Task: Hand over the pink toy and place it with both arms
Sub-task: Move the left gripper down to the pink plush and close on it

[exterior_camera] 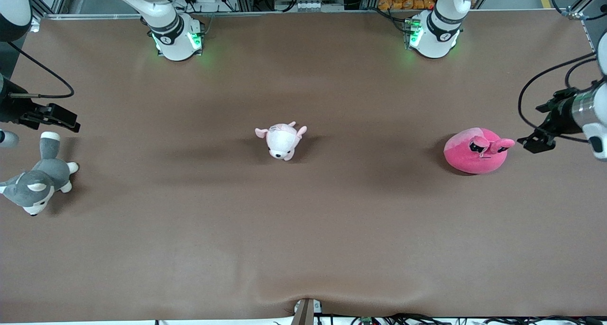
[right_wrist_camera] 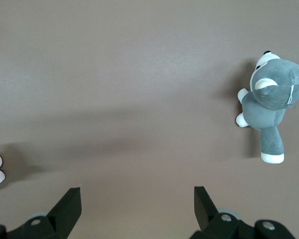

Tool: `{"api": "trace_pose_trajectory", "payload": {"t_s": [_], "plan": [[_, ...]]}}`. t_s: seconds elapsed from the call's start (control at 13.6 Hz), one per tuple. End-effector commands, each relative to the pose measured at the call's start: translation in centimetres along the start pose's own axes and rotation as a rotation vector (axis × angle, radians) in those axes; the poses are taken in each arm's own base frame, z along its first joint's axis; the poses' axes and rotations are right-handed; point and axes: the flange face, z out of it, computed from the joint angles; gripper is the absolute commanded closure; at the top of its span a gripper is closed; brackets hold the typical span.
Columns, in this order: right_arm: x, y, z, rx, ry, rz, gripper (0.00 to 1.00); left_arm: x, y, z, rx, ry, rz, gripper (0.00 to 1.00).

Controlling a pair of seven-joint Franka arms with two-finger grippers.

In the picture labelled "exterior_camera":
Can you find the aluminium corner profile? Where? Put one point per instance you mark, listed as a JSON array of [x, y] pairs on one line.
[[576, 13]]

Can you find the white connector block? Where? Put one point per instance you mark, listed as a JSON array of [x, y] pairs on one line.
[[310, 4]]

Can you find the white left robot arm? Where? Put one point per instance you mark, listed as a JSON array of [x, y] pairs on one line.
[[434, 40]]

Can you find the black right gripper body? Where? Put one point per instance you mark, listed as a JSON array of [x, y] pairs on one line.
[[14, 107]]

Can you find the silver table edge rail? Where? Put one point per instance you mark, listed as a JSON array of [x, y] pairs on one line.
[[308, 12]]

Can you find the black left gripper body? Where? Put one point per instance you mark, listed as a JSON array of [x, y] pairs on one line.
[[559, 115]]

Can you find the white and pink plush dog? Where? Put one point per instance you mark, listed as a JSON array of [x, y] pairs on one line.
[[280, 142]]

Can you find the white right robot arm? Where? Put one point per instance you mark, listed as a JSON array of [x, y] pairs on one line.
[[175, 45]]

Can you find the grey table clamp bracket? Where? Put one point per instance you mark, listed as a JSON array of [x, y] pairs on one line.
[[306, 313]]

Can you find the grey and white plush husky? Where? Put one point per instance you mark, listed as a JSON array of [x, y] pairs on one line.
[[47, 173]]

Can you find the brown table mat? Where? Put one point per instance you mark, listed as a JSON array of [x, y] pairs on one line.
[[303, 220]]

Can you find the hot pink round plush toy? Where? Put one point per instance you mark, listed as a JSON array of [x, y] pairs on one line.
[[469, 161]]

